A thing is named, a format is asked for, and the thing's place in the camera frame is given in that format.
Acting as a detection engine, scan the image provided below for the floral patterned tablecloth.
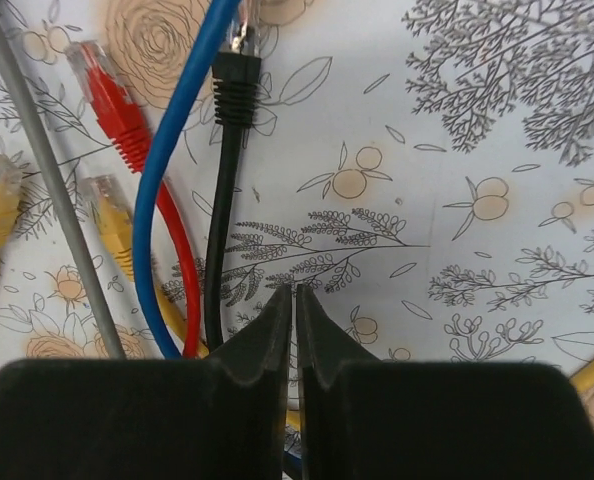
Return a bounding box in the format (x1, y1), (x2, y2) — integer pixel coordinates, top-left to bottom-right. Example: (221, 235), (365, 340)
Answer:
(0, 1), (594, 375)

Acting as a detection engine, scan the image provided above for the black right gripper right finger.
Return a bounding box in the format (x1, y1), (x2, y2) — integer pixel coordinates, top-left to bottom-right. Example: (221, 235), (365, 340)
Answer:
(296, 287), (594, 479)

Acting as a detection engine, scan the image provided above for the grey ethernet cable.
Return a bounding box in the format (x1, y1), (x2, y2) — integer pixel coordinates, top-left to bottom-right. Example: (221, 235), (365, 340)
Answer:
(0, 0), (127, 360)

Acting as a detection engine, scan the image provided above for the red ethernet cable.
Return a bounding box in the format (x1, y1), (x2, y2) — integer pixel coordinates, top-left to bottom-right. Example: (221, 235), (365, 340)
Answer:
(64, 40), (202, 359)

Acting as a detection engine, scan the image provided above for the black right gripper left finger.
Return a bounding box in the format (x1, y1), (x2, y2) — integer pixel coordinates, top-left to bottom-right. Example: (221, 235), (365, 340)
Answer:
(0, 287), (292, 479)

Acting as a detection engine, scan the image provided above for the black ethernet cable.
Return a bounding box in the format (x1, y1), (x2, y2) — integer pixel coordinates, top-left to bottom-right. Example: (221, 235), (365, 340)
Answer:
(204, 22), (263, 354)

